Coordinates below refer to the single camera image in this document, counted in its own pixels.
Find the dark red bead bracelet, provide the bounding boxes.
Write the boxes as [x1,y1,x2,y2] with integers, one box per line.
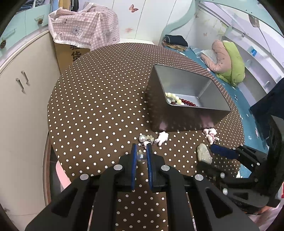
[179,98,198,107]

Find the pale green bead bracelet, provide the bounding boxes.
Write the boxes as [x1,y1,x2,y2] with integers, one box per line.
[165,92,183,106]

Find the pale jade pendant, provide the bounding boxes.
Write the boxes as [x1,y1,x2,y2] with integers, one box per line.
[197,143,212,165]

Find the teal bed mattress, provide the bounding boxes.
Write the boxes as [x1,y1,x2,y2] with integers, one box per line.
[156,48,269,176]

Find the pink floral hair clip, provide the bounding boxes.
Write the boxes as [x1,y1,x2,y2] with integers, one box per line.
[203,128,220,145]

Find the pink white charm cluster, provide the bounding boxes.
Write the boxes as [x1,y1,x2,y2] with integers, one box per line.
[139,131,169,148]

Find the brown polka dot tablecloth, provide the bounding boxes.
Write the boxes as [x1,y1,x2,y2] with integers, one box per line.
[47,43,244,230]

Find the silver metal tin box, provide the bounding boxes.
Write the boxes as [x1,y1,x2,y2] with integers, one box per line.
[145,64,231,132]

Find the green pink plush pillow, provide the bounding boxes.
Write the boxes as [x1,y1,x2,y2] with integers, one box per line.
[200,40,245,87]

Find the dark folded clothes pile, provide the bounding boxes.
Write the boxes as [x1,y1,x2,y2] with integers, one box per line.
[162,35,188,52]

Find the brown cardboard box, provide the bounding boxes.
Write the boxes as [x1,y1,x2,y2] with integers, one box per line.
[54,43,90,74]

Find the pink checkered cloth cover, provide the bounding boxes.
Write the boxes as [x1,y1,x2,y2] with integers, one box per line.
[48,3,120,50]

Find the hanging clothes in wardrobe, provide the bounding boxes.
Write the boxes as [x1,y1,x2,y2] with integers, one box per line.
[19,0,79,12]

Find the mint green drawer unit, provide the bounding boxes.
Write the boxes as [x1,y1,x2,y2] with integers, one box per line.
[1,1,51,56]

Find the mint green bunk bed frame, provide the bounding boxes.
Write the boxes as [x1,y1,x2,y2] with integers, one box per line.
[157,0,284,67]

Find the cream cabinet with handles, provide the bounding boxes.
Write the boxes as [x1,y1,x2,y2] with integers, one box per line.
[1,32,60,230]

